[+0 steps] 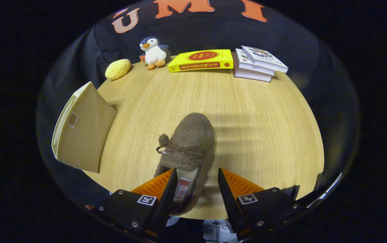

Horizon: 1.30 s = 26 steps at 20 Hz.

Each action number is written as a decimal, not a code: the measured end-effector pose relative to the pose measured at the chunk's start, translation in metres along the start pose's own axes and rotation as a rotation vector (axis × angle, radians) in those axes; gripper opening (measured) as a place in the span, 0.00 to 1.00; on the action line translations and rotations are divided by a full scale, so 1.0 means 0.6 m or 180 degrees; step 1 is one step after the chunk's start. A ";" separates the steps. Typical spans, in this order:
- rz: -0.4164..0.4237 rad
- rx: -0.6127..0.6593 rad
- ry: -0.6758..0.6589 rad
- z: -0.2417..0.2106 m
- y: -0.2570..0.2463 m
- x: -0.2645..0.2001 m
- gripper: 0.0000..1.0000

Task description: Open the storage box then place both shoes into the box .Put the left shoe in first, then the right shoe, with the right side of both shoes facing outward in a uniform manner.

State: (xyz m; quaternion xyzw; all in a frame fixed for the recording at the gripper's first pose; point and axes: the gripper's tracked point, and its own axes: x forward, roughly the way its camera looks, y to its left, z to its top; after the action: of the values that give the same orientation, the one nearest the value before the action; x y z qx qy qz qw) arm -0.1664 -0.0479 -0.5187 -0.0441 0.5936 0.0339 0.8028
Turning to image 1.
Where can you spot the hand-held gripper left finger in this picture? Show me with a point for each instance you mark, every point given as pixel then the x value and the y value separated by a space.
pixel 168 199

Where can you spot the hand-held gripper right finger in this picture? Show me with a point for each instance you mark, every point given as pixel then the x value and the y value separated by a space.
pixel 227 199

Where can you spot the brown fuzzy shoe with bow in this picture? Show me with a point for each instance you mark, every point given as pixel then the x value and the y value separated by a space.
pixel 193 135

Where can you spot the beige fabric storage box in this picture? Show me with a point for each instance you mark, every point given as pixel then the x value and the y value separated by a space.
pixel 85 135

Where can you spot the round yellow plush bun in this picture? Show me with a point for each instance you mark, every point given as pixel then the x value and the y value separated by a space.
pixel 117 69

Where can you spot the yellow book with red circle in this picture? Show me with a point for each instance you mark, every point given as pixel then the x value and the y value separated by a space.
pixel 202 60

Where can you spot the penguin plush toy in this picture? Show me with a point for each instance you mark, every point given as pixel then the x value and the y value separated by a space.
pixel 155 54

